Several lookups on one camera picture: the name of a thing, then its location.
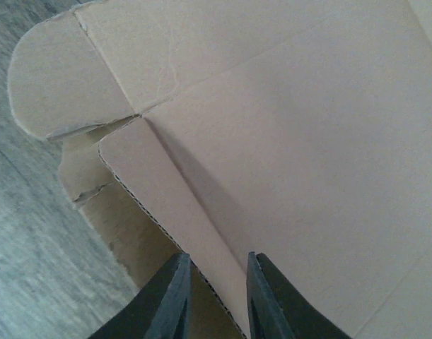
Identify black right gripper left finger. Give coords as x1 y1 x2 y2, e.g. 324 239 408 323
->
90 253 192 339

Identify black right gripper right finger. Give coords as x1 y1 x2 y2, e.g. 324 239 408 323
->
246 252 349 339

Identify cardboard box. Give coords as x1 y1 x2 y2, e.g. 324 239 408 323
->
8 1 432 338

